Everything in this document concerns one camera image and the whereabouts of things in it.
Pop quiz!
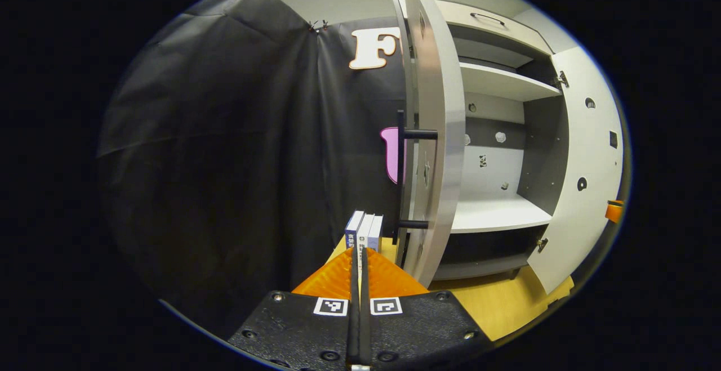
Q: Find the white cabinet shelf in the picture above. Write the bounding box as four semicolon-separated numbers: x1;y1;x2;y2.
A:
459;61;563;102
451;194;554;234

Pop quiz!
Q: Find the cabinet door with headphone sticker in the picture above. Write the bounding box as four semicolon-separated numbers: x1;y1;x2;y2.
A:
527;46;625;296

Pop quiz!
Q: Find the black backdrop cloth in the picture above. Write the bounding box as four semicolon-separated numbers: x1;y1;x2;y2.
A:
96;0;417;341

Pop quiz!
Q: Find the cabinet door with camera sticker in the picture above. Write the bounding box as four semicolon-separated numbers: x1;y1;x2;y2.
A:
393;0;466;288

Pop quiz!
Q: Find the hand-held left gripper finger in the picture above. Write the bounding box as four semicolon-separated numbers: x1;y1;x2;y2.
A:
360;247;493;369
228;247;361;371

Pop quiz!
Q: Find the white double-door shoe cabinet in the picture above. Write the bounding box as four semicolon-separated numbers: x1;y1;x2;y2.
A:
394;0;571;283

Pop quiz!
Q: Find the black door handle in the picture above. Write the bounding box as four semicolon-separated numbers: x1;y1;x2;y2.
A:
396;110;439;248

